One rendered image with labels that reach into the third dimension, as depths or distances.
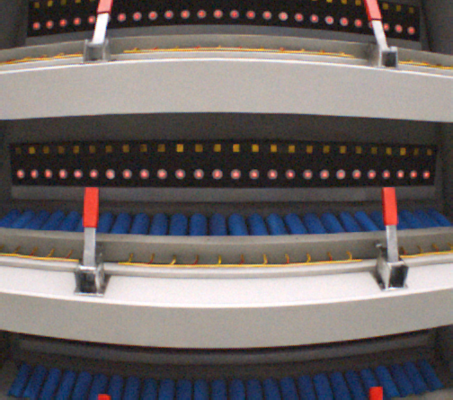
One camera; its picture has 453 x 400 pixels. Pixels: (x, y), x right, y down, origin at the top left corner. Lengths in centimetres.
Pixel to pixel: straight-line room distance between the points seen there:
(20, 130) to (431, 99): 50
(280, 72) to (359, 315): 22
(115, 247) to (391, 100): 29
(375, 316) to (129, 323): 21
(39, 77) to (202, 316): 25
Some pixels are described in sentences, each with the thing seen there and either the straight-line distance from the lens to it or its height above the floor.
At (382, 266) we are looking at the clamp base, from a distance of 42.
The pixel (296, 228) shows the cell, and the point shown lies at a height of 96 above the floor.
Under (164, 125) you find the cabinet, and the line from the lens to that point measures 59.
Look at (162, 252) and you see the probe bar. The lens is 44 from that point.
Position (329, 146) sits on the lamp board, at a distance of 55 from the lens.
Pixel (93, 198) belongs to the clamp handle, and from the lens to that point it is 41.
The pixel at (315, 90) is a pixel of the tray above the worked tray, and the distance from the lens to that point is 41.
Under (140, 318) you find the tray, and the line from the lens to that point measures 39.
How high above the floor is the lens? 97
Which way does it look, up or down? 5 degrees up
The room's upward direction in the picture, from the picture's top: straight up
